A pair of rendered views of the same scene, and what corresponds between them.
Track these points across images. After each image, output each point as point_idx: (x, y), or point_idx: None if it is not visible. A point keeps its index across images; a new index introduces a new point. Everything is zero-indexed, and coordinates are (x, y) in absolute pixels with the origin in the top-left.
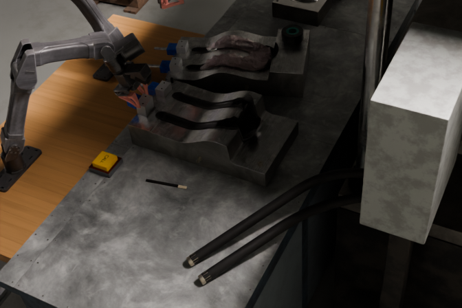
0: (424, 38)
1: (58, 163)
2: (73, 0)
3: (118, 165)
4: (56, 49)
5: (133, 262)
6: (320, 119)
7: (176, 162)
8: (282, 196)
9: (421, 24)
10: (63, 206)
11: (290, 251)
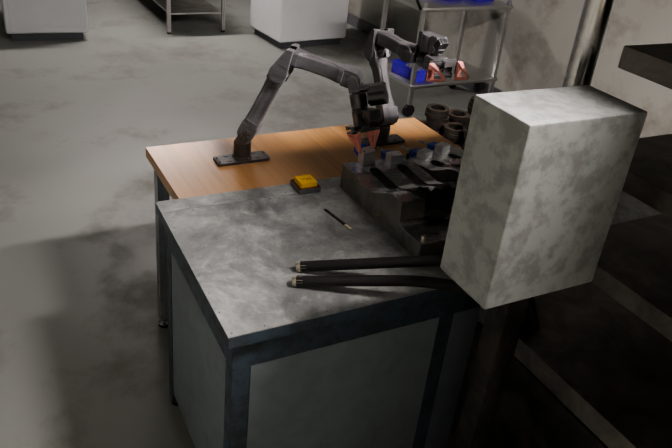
0: (583, 93)
1: (273, 170)
2: (371, 66)
3: (314, 190)
4: (312, 58)
5: (256, 246)
6: None
7: (360, 212)
8: (414, 257)
9: (593, 87)
10: (247, 192)
11: (409, 342)
